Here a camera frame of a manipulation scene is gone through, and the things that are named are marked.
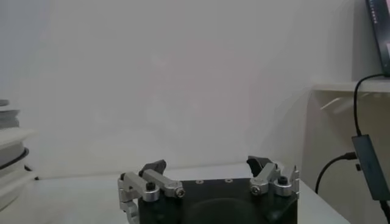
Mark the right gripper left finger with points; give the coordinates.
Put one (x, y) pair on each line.
(140, 185)

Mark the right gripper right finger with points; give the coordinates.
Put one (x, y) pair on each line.
(268, 176)

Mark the dark grey USB hub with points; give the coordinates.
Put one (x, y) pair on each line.
(370, 167)

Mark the white electric cooker base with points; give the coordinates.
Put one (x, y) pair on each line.
(12, 182)

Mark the black laptop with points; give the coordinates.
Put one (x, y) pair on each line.
(382, 36)

